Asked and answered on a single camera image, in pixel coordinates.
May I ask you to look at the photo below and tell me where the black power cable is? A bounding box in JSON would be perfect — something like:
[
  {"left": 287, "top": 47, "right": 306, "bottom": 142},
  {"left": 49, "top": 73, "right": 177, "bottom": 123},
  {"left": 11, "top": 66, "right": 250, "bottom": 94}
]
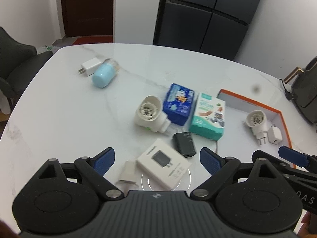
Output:
[{"left": 278, "top": 79, "right": 294, "bottom": 101}]

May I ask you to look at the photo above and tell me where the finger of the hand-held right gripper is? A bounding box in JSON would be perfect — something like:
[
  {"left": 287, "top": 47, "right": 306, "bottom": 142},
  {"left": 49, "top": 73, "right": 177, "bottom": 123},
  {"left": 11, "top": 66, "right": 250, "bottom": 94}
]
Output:
[
  {"left": 252, "top": 150, "right": 298, "bottom": 176},
  {"left": 278, "top": 146, "right": 317, "bottom": 173}
]

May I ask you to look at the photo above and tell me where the green bandage box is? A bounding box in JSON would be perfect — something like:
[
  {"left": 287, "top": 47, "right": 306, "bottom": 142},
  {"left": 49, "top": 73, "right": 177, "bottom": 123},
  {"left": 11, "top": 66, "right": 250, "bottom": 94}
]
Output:
[{"left": 189, "top": 92, "right": 226, "bottom": 141}]

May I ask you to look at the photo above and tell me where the red doormat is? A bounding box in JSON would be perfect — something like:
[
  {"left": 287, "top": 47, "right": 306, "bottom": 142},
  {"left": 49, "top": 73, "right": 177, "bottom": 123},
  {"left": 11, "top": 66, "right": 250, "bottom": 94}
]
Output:
[{"left": 72, "top": 35, "right": 114, "bottom": 45}]

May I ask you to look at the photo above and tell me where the white plastic bag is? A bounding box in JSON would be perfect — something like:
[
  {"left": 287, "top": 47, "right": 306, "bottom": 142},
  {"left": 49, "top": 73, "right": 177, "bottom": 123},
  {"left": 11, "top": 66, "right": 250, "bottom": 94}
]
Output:
[{"left": 37, "top": 44, "right": 60, "bottom": 55}]

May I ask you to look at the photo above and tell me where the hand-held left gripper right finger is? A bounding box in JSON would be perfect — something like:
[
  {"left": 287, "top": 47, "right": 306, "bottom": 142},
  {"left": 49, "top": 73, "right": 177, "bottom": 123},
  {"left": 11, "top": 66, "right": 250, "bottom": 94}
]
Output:
[{"left": 190, "top": 147, "right": 285, "bottom": 200}]

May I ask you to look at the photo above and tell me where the dark grey air fryer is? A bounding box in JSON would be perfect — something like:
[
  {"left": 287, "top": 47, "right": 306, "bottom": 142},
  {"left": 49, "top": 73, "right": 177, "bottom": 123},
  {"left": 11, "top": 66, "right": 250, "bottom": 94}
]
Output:
[{"left": 284, "top": 57, "right": 317, "bottom": 124}]

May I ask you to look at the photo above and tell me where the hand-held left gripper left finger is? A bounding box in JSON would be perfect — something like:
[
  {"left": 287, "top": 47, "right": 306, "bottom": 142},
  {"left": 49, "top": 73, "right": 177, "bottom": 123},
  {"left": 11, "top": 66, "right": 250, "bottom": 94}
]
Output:
[{"left": 37, "top": 147, "right": 124, "bottom": 200}]

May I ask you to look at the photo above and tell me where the black charger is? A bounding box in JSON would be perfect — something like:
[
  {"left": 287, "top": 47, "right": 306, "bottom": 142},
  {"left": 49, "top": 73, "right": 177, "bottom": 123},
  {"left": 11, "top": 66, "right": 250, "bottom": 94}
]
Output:
[{"left": 172, "top": 132, "right": 197, "bottom": 158}]

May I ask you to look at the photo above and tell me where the white charger with prongs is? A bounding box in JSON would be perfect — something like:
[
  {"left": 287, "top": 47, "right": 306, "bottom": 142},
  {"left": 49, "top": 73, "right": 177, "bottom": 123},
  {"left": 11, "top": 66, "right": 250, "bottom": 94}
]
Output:
[{"left": 78, "top": 58, "right": 100, "bottom": 77}]

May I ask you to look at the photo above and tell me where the small white charger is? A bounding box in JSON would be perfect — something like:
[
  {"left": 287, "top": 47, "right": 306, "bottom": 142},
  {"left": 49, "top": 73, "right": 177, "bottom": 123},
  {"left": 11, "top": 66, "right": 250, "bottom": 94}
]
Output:
[{"left": 269, "top": 126, "right": 283, "bottom": 145}]

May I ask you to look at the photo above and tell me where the white charger package box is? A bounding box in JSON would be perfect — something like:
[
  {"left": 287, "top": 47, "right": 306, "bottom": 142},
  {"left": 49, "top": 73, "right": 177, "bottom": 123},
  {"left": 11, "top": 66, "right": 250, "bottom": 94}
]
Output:
[{"left": 136, "top": 139, "right": 192, "bottom": 190}]

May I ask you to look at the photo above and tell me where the orange-rimmed white box tray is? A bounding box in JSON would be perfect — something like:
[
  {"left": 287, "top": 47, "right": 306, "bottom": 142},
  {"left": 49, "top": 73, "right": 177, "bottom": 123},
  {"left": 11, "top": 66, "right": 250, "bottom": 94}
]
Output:
[{"left": 216, "top": 89, "right": 295, "bottom": 169}]

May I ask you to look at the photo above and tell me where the blue toothpick container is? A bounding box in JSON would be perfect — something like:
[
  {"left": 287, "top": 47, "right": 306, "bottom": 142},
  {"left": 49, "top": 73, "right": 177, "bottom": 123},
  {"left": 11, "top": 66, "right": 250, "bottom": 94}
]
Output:
[{"left": 92, "top": 59, "right": 121, "bottom": 89}]

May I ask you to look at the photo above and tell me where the white plug-in device green dot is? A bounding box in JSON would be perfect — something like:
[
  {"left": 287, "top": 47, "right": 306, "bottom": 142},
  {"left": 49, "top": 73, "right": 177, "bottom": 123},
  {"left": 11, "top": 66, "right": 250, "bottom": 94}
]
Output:
[{"left": 134, "top": 95, "right": 171, "bottom": 136}]

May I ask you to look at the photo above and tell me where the dark grey refrigerator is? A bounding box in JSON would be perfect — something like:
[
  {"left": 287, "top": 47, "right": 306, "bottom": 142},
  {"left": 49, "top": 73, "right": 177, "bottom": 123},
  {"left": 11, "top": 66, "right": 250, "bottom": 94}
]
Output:
[{"left": 153, "top": 0, "right": 266, "bottom": 60}]

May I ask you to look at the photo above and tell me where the dark brown door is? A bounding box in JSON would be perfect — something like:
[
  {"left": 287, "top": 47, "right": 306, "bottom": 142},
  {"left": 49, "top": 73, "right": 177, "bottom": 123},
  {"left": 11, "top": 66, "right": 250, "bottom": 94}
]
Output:
[{"left": 59, "top": 0, "right": 116, "bottom": 38}]

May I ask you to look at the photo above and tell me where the dark grey chair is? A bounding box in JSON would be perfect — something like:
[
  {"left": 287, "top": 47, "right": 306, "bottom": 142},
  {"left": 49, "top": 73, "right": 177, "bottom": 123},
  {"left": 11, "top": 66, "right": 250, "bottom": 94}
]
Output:
[{"left": 0, "top": 27, "right": 53, "bottom": 114}]

